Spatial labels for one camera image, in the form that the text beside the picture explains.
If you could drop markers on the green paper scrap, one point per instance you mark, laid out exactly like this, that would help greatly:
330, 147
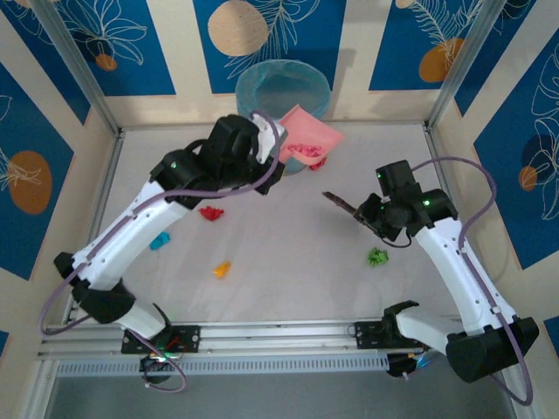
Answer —
377, 256

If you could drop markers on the dark brown hand brush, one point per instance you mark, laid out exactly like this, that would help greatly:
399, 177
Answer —
340, 203

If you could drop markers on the red paper scrap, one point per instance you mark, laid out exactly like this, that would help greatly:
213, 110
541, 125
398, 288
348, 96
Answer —
211, 214
319, 165

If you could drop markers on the blue paper scrap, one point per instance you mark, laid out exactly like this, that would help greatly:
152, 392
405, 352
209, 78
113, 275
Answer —
160, 241

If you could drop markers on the pink paper scrap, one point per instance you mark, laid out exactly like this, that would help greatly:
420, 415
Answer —
305, 150

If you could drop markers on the pink plastic dustpan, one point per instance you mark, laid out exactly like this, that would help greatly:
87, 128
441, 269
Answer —
314, 131

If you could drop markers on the orange paper scrap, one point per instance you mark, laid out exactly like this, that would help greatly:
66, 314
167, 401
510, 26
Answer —
222, 269

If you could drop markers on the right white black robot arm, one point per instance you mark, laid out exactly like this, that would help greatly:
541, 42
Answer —
441, 253

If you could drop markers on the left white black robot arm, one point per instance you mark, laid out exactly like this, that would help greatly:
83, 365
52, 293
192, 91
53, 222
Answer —
131, 231

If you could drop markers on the bin with blue liner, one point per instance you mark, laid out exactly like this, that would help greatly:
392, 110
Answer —
279, 87

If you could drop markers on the small black controller board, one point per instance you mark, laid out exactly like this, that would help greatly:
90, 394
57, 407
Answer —
150, 364
397, 366

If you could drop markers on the aluminium side rail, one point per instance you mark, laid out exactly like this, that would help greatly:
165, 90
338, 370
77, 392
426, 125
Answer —
436, 153
101, 196

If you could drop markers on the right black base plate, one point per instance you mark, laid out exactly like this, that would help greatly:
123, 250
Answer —
367, 336

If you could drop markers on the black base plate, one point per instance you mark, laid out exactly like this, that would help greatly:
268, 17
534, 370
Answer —
367, 336
192, 330

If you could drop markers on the aluminium frame post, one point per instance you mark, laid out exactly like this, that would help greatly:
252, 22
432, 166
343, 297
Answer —
465, 65
83, 74

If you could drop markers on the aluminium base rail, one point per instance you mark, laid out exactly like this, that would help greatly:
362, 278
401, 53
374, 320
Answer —
279, 338

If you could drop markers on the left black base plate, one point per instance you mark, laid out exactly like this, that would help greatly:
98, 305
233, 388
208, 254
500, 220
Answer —
192, 330

